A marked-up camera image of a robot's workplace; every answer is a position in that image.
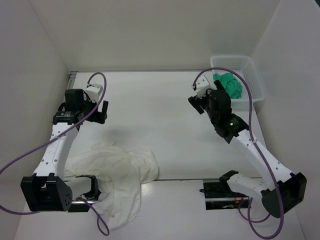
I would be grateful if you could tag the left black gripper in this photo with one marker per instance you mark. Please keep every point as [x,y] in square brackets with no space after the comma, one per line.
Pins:
[99,117]

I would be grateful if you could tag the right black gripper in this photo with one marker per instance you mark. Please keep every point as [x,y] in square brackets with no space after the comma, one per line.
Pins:
[195,102]

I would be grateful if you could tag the white tank top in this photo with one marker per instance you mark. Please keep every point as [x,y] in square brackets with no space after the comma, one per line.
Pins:
[120,175]

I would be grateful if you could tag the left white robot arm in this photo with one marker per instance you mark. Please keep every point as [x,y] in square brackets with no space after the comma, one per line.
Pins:
[46,190]

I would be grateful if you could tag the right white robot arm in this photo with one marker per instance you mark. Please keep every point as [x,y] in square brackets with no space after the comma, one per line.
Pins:
[279,187]

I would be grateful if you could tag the green tank top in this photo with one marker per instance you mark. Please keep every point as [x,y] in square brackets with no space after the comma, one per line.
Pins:
[230,83]

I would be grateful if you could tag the white plastic basket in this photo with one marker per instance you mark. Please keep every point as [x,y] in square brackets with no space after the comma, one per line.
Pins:
[245,67]

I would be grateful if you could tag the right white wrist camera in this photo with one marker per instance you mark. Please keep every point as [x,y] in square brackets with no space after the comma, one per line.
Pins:
[200,86]

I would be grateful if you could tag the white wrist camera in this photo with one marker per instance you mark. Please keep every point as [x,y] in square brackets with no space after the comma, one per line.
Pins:
[200,86]
[94,92]

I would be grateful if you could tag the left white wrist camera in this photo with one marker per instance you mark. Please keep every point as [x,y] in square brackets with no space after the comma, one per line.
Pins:
[94,92]

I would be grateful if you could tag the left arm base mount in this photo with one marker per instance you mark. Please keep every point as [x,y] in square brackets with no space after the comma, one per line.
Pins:
[80,202]

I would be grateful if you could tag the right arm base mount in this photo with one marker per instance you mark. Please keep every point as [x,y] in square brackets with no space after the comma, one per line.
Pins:
[216,199]

